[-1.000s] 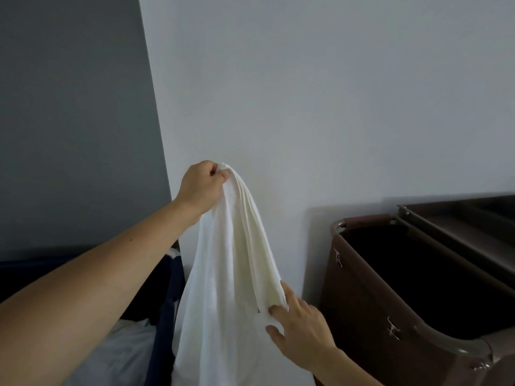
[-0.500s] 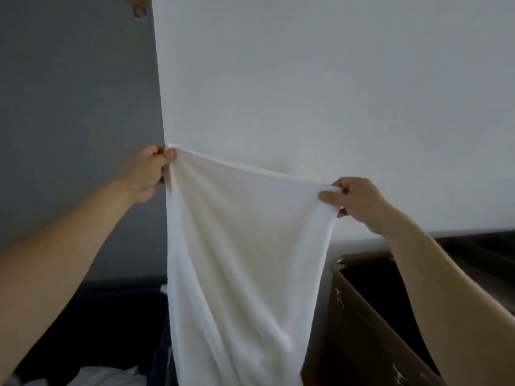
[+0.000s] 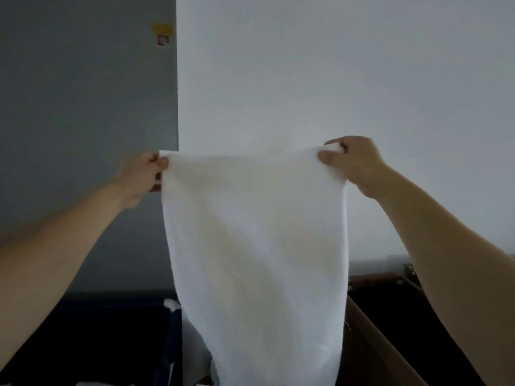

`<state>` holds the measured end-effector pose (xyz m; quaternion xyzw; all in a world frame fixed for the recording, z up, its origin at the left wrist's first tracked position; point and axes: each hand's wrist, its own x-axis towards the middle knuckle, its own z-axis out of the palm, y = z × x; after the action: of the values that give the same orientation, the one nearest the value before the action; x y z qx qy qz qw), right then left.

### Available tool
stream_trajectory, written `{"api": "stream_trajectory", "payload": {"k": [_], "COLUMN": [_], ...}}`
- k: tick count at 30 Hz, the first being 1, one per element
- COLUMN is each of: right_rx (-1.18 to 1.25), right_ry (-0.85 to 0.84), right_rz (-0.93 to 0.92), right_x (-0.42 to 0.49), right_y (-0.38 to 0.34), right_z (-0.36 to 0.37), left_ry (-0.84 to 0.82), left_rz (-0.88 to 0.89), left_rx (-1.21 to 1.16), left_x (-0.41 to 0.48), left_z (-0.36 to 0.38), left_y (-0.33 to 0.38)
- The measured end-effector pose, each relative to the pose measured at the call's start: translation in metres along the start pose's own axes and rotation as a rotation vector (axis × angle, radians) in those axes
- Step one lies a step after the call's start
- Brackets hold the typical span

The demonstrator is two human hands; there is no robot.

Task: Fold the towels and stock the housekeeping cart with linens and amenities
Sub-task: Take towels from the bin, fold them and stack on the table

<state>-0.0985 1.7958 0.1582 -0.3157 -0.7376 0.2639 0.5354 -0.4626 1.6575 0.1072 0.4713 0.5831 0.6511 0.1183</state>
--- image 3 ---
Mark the person's right hand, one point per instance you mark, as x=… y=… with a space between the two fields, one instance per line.
x=362 y=168

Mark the person's left hand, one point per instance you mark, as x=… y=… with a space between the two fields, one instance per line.
x=138 y=176

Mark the white towel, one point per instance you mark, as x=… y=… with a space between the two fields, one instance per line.
x=257 y=257

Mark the brown housekeeping cart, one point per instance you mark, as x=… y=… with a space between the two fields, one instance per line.
x=374 y=341

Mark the person's right forearm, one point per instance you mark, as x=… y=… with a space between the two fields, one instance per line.
x=454 y=277

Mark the person's left forearm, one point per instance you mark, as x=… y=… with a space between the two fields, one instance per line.
x=48 y=257

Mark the grey door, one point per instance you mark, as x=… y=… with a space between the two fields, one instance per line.
x=80 y=116

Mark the navy laundry hamper white frame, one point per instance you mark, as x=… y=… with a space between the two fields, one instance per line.
x=100 y=337

